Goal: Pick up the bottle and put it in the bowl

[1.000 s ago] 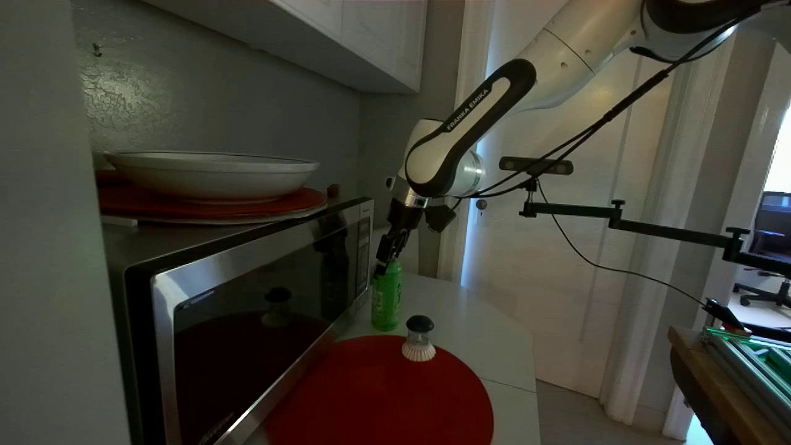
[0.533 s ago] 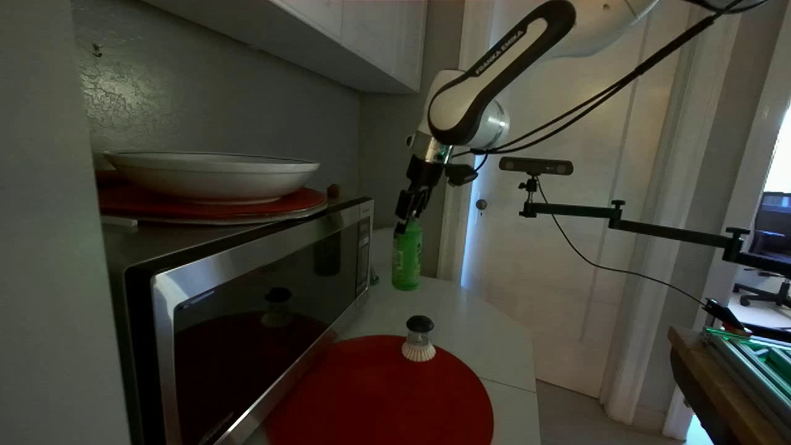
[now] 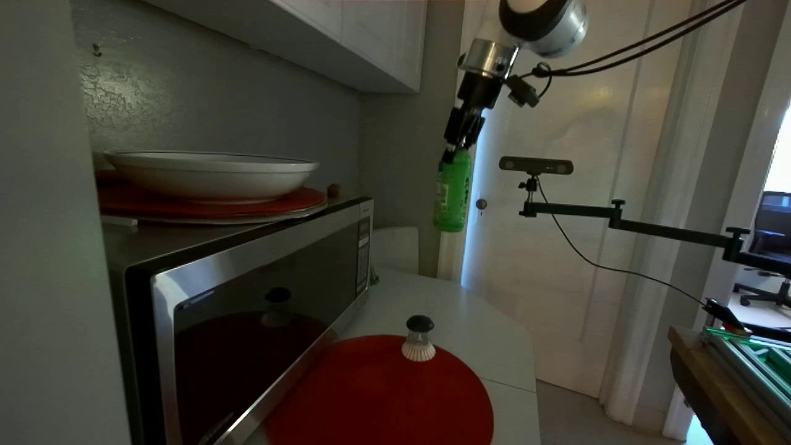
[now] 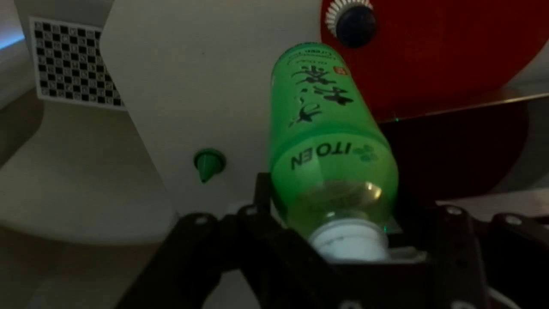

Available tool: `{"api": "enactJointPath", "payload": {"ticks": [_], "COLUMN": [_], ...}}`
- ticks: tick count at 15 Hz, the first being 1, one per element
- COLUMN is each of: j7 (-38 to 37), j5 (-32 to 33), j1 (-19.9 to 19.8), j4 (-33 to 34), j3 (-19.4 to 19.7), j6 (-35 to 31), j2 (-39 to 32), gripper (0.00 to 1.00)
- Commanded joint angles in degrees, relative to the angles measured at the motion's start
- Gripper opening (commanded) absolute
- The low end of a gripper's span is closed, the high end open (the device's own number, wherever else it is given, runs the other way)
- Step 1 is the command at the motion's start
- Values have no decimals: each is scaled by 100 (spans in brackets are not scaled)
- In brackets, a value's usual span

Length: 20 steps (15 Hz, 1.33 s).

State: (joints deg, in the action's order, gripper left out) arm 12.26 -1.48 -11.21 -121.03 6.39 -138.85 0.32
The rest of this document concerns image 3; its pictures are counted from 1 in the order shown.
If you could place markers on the small shaker with black cap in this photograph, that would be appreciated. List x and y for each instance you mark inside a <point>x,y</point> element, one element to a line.
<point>418,339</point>

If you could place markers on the white door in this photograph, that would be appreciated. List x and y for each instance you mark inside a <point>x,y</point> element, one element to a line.
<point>577,249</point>

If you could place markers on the white wall cabinet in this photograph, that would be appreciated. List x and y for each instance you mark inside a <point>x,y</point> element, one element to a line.
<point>347,37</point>

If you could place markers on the red round placemat under bowl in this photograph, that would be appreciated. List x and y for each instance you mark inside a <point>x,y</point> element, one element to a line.
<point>273,203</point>

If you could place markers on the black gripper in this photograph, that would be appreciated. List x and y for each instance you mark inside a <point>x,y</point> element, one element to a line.
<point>480,89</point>

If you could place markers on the white flat plate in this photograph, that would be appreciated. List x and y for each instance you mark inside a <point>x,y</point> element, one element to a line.
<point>120,220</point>

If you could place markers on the large red round placemat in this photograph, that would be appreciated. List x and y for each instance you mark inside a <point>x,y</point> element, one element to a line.
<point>379,404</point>

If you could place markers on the small brown round object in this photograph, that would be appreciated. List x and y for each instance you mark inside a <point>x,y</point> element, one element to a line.
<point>333,190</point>

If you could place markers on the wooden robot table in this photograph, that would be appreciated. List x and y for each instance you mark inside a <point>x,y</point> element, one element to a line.
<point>717,396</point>

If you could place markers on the dark computer monitor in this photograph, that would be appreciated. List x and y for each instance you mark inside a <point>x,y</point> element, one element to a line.
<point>776,224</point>

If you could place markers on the white shallow bowl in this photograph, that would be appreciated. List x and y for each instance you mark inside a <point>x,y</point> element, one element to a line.
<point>212,174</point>

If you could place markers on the black red clamp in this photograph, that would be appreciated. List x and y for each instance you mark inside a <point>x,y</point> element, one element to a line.
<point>726,316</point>

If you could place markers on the green lit aluminium rail frame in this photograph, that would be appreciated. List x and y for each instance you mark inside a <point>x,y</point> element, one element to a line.
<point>763,361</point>

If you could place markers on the black articulated camera mount arm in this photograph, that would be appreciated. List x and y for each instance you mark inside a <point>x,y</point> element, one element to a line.
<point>658,229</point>

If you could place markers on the stainless steel microwave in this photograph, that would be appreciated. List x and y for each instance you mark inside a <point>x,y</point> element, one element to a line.
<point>248,323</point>

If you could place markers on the black stereo camera bar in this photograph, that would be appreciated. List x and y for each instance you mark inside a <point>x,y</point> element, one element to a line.
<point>536,163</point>

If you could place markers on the green plastic bottle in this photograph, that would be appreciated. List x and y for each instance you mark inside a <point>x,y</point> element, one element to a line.
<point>454,199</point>

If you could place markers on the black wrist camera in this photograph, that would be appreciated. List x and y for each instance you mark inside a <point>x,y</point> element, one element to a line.
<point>523,89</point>

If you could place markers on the round door knob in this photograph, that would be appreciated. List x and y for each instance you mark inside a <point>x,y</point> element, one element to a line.
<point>480,203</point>

